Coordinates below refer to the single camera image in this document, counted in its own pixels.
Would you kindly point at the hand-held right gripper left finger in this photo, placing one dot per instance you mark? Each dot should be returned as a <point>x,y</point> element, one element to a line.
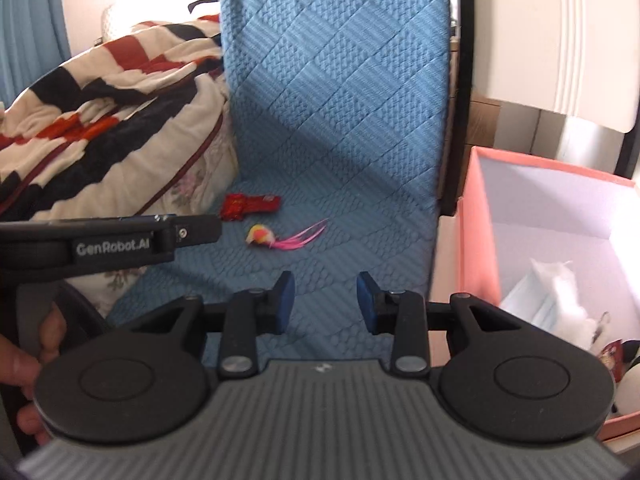
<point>285,305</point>

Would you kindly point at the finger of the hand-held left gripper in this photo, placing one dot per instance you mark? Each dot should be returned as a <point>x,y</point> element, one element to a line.
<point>200,230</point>

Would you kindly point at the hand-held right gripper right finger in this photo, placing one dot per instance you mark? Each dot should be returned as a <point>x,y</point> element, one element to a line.
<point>365,305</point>

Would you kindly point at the small yellow-haired doll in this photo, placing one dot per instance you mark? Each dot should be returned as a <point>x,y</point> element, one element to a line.
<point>260,235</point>

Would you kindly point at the pink cardboard box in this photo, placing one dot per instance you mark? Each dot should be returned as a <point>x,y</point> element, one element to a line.
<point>480,240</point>

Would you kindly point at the clear bag of white fluff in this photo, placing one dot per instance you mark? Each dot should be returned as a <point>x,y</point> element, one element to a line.
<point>567,310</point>

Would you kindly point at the panda head plush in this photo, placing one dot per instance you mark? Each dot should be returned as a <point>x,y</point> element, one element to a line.
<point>630,395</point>

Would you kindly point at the person's left hand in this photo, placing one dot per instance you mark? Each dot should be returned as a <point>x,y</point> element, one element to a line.
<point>20,365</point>

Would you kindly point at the floral bed sheet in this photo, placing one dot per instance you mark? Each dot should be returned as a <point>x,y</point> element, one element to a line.
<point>200,180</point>

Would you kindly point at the small red wrapper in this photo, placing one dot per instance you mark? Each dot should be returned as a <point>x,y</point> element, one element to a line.
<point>250,206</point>

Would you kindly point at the red black white striped blanket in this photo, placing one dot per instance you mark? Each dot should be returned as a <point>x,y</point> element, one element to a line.
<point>100,110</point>

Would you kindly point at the blue quilted sofa cover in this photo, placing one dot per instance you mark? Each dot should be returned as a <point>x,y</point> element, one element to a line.
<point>340,85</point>

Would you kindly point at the white knit pillow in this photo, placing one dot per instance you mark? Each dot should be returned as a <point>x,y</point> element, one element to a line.
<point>110,22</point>

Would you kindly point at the blue curtain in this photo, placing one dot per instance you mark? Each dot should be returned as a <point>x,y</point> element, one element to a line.
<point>30,25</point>

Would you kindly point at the cream chair with black frame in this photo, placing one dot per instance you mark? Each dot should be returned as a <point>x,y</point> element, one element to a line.
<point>550,35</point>

